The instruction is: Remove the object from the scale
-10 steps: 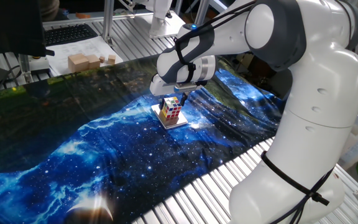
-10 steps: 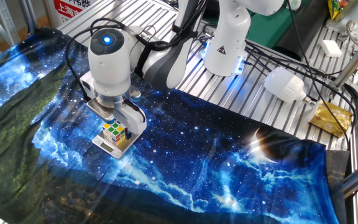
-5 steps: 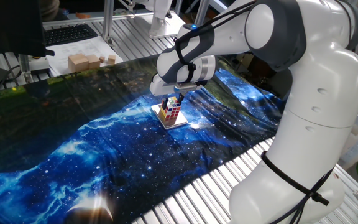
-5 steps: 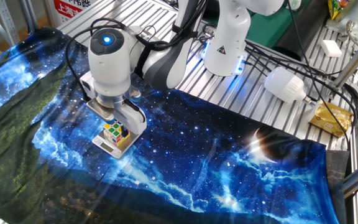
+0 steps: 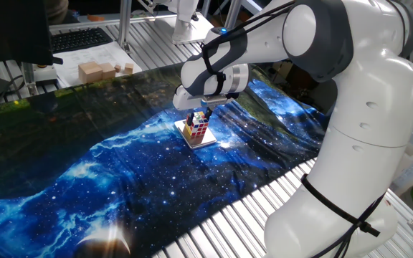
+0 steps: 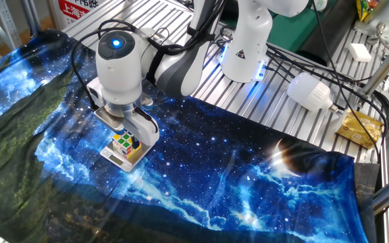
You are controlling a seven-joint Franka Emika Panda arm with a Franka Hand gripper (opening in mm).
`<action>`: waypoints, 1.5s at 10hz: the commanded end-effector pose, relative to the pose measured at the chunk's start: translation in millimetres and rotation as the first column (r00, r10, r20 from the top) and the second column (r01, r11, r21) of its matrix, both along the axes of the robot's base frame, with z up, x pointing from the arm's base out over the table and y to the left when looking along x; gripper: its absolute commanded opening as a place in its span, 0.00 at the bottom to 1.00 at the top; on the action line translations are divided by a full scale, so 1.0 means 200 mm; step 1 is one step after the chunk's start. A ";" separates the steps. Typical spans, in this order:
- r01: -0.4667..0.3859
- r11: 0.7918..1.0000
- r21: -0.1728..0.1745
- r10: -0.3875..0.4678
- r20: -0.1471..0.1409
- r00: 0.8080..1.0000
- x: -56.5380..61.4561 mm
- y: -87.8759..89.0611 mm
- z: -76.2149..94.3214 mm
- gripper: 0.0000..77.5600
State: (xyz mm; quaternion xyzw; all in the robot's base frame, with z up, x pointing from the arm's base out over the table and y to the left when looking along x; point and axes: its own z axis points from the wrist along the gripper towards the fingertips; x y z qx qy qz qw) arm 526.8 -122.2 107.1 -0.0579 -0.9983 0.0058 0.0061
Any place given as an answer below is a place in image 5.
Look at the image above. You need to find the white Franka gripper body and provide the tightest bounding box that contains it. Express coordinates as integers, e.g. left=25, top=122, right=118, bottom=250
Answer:
left=172, top=85, right=239, bottom=111

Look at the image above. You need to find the multicolour Rubik's cube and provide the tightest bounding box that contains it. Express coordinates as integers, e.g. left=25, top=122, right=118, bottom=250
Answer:
left=184, top=111, right=210, bottom=139

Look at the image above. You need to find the silver digital pocket scale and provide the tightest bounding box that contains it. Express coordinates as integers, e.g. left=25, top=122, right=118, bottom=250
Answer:
left=174, top=119, right=217, bottom=151

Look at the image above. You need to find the medium wooden block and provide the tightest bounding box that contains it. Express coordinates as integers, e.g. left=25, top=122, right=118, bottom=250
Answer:
left=99, top=62, right=117, bottom=80

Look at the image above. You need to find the blue galaxy print cloth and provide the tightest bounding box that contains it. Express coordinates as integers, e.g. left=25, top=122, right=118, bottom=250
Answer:
left=0, top=53, right=344, bottom=258

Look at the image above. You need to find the large wooden block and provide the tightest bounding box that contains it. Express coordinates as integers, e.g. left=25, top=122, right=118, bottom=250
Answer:
left=78, top=61, right=103, bottom=85

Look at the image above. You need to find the white printed paper sheet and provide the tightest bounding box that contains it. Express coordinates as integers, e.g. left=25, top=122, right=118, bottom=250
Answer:
left=53, top=41, right=143, bottom=88

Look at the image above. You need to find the black computer keyboard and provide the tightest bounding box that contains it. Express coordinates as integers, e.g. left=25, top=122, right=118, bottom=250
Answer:
left=50, top=27, right=114, bottom=54

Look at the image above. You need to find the white button box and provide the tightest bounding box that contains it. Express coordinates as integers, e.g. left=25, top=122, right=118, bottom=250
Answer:
left=30, top=64, right=59, bottom=85

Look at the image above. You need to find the black computer monitor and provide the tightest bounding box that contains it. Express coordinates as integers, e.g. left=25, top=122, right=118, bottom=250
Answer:
left=0, top=0, right=64, bottom=67

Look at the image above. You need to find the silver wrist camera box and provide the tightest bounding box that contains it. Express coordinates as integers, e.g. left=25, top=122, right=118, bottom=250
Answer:
left=200, top=93, right=231, bottom=108

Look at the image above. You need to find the aluminium frame post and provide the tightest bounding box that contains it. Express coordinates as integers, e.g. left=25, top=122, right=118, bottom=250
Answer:
left=118, top=0, right=133, bottom=51

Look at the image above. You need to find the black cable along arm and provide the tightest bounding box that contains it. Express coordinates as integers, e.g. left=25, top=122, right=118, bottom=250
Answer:
left=201, top=0, right=408, bottom=258

